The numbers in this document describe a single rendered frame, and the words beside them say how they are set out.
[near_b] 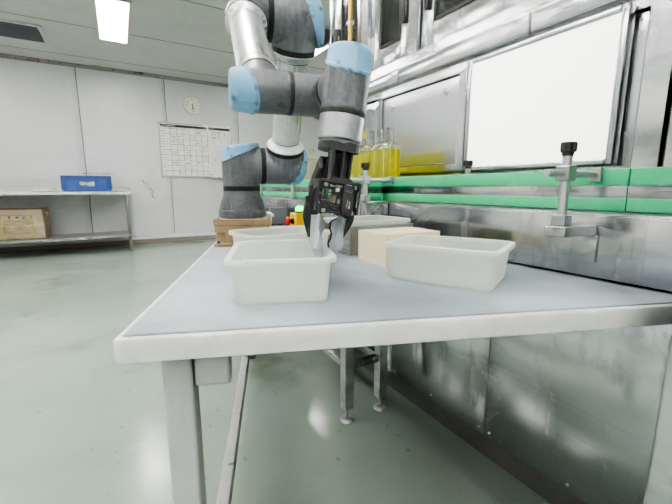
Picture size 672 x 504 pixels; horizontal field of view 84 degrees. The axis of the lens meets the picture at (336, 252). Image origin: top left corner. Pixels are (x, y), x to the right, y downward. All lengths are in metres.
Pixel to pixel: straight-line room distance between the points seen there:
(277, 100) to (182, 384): 0.48
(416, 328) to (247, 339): 0.23
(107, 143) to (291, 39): 6.11
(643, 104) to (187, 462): 1.12
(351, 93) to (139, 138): 6.51
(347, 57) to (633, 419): 1.02
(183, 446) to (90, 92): 6.73
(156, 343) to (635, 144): 1.02
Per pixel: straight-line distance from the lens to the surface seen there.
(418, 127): 1.48
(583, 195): 0.91
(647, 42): 1.13
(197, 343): 0.51
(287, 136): 1.18
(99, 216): 7.02
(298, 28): 1.07
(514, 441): 1.42
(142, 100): 7.15
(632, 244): 0.86
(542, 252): 0.93
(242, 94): 0.70
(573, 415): 1.26
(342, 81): 0.64
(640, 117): 1.09
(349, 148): 0.60
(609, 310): 0.71
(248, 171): 1.20
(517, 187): 0.99
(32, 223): 6.46
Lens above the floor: 0.93
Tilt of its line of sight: 10 degrees down
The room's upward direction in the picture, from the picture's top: straight up
